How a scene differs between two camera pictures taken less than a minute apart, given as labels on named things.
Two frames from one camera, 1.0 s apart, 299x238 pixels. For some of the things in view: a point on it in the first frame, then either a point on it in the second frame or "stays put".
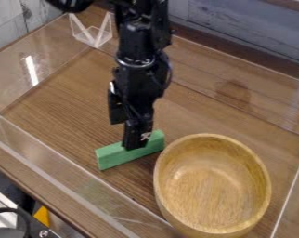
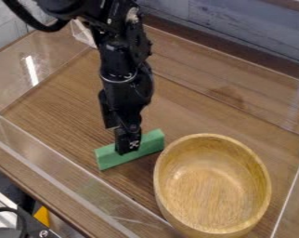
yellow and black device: [39, 223] stays put
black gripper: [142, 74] -> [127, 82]
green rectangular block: [114, 155] stays put
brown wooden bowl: [212, 186] stays put
